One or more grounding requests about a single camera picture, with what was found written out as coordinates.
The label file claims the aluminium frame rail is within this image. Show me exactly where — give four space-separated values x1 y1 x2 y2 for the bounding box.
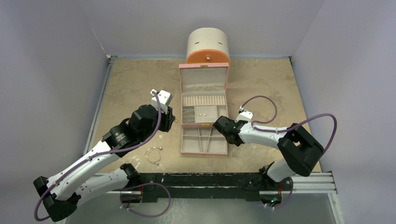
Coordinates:
56 56 118 224

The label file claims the pink jewelry box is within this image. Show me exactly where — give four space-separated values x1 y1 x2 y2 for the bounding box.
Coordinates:
179 63 230 128

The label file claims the round beige orange box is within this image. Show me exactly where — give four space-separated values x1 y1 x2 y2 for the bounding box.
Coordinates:
186 28 230 63

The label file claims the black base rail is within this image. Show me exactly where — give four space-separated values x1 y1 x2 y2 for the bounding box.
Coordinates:
121 172 293 203

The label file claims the pink box pull-out drawer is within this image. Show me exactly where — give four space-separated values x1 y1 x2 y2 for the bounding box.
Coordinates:
181 127 228 155

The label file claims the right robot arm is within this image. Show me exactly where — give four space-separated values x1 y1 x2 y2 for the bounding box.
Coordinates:
213 112 325 190

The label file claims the silver pearl bangle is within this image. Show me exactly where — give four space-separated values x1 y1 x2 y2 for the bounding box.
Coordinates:
145 147 163 166

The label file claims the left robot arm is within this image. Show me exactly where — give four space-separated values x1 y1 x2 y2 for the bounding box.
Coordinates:
33 104 176 222

